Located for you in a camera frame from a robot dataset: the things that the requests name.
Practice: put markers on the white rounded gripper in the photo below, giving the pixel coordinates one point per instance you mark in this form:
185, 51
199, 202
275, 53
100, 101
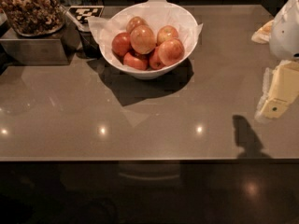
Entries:
286, 32

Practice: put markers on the large apple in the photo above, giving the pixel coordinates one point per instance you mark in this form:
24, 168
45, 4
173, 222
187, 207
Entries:
171, 51
143, 39

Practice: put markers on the right back apple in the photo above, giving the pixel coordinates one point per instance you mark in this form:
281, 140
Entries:
166, 33

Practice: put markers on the front middle red apple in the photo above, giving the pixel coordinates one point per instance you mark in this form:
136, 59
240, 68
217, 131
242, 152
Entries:
154, 61

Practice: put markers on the red apple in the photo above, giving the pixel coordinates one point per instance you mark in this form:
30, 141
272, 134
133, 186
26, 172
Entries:
121, 44
134, 22
154, 61
136, 61

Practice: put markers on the white paper bowl liner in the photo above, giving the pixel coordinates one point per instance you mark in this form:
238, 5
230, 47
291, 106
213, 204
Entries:
157, 13

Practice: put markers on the white ceramic bowl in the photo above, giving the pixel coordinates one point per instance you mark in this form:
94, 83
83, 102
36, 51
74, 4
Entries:
147, 74

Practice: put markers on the back red apple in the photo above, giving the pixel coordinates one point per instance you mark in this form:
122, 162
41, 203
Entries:
134, 22

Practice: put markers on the front left red apple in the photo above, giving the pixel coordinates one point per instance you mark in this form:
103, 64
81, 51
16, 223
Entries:
136, 61

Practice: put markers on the black white marker card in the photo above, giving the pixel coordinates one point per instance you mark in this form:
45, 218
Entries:
82, 13

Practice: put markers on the metal box stand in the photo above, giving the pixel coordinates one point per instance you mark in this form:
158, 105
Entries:
56, 49

